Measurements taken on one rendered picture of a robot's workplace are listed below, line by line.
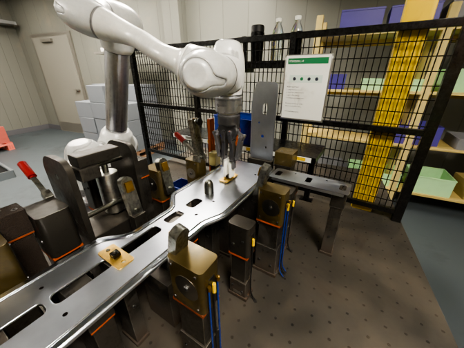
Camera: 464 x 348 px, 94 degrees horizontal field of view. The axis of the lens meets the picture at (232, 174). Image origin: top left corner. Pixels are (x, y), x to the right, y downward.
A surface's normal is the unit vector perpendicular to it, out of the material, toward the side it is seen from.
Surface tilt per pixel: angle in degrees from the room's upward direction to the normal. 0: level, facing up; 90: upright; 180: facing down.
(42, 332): 0
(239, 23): 90
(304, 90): 90
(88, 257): 0
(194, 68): 94
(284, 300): 0
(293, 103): 90
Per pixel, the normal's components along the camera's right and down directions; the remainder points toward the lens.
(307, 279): 0.00, -0.91
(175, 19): -0.39, 0.39
